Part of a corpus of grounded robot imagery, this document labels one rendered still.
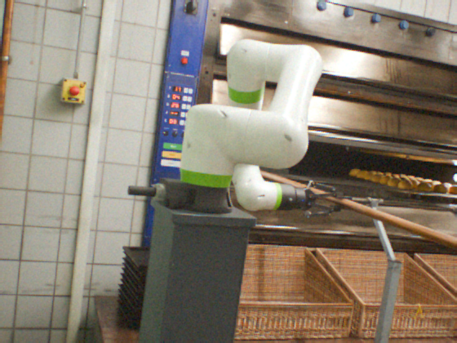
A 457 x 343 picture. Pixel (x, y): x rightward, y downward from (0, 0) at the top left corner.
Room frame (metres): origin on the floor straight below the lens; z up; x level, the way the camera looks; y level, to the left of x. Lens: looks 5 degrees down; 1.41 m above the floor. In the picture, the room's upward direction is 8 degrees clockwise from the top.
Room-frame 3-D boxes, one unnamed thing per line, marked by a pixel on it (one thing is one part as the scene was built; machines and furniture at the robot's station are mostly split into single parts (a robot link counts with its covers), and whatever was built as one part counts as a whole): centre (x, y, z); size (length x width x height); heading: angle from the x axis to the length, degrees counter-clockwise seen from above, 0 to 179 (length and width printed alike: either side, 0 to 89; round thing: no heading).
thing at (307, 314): (2.24, -0.27, 0.72); 0.56 x 0.49 x 0.28; 110
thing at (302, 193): (1.78, -0.27, 1.19); 0.09 x 0.07 x 0.08; 110
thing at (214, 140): (1.24, 0.04, 1.36); 0.16 x 0.13 x 0.19; 79
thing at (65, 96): (2.15, 0.68, 1.46); 0.10 x 0.07 x 0.10; 109
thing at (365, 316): (2.43, -0.84, 0.72); 0.56 x 0.49 x 0.28; 109
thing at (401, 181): (3.28, -1.13, 1.21); 0.61 x 0.48 x 0.06; 19
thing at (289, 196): (1.76, -0.20, 1.19); 0.12 x 0.06 x 0.09; 20
